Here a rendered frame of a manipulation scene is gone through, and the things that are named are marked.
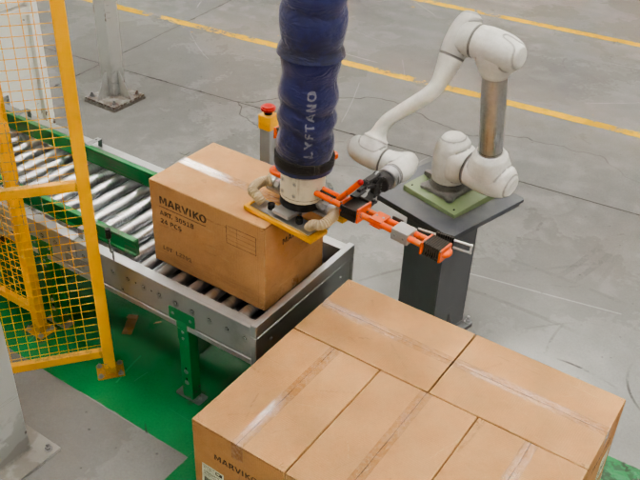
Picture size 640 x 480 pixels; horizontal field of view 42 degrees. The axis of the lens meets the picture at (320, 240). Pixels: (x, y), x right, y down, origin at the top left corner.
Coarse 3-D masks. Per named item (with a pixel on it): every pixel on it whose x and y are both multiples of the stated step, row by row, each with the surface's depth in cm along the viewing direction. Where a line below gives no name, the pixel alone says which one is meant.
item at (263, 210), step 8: (248, 208) 322; (256, 208) 321; (264, 208) 321; (272, 208) 320; (264, 216) 318; (272, 216) 317; (280, 216) 317; (296, 216) 314; (272, 224) 317; (280, 224) 314; (288, 224) 314; (296, 224) 314; (304, 224) 314; (296, 232) 310; (304, 232) 310; (312, 232) 310; (320, 232) 311; (304, 240) 309; (312, 240) 308
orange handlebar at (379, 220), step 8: (336, 152) 337; (272, 168) 324; (280, 176) 320; (320, 192) 311; (336, 192) 312; (328, 200) 309; (336, 200) 308; (360, 216) 302; (368, 216) 300; (376, 216) 300; (384, 216) 300; (376, 224) 298; (384, 224) 297; (392, 224) 299; (416, 232) 294; (408, 240) 292; (416, 240) 290; (448, 256) 285
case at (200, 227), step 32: (192, 160) 356; (224, 160) 356; (256, 160) 357; (160, 192) 342; (192, 192) 334; (224, 192) 335; (160, 224) 352; (192, 224) 339; (224, 224) 327; (256, 224) 317; (160, 256) 362; (192, 256) 349; (224, 256) 337; (256, 256) 325; (288, 256) 337; (320, 256) 361; (224, 288) 346; (256, 288) 334; (288, 288) 346
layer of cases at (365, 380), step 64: (320, 320) 335; (384, 320) 336; (256, 384) 304; (320, 384) 305; (384, 384) 306; (448, 384) 308; (512, 384) 309; (576, 384) 310; (256, 448) 280; (320, 448) 281; (384, 448) 282; (448, 448) 282; (512, 448) 283; (576, 448) 284
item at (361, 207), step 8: (344, 200) 305; (352, 200) 307; (360, 200) 307; (368, 200) 306; (344, 208) 303; (352, 208) 303; (360, 208) 301; (368, 208) 305; (344, 216) 304; (352, 216) 303
